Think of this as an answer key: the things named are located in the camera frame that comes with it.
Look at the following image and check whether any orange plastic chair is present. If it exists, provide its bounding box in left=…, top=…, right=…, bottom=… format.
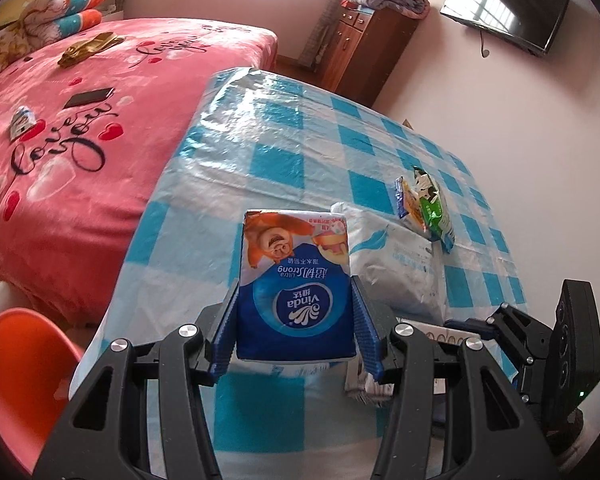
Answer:
left=0, top=308, right=86, bottom=478

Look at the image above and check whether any green snack packet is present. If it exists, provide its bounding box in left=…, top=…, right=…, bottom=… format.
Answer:
left=411, top=165, right=457, bottom=254

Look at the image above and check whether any floral folded quilt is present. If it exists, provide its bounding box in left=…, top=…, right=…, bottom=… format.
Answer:
left=0, top=22, right=36, bottom=73

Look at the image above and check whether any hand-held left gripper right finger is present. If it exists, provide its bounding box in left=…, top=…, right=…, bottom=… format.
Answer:
left=350, top=275, right=563, bottom=480

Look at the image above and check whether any pink printed bed blanket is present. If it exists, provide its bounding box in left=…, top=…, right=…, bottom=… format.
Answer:
left=0, top=16, right=278, bottom=326

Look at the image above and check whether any black phone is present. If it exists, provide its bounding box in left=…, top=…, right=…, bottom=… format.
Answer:
left=62, top=87, right=116, bottom=109

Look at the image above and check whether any brown wooden cabinet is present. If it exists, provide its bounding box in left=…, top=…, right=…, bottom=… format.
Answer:
left=324, top=2, right=421, bottom=108

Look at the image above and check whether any black wall television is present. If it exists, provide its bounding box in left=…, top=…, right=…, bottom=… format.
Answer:
left=439, top=0, right=575, bottom=57

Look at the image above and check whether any small white blue packet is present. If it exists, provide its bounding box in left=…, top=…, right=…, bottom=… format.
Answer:
left=10, top=105, right=36, bottom=141

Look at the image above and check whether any orange snack packet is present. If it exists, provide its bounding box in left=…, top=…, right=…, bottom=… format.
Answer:
left=394, top=176, right=426, bottom=233

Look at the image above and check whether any blue tissue pack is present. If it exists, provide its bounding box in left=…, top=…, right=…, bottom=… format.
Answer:
left=236, top=208, right=358, bottom=362

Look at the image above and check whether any gold cloth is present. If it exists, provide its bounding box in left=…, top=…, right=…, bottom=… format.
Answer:
left=57, top=31, right=126, bottom=68

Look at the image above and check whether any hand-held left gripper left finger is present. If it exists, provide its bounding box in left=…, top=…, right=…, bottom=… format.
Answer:
left=32, top=287, right=241, bottom=480

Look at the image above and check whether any white plastic mailer bag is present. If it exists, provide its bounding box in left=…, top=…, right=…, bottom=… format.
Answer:
left=330, top=201, right=448, bottom=326

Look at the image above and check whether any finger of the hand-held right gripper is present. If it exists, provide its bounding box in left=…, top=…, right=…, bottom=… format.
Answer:
left=487, top=303, right=554, bottom=365
left=443, top=316, right=529, bottom=369

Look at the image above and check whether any blue checked tablecloth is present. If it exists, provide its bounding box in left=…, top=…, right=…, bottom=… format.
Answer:
left=87, top=67, right=531, bottom=480

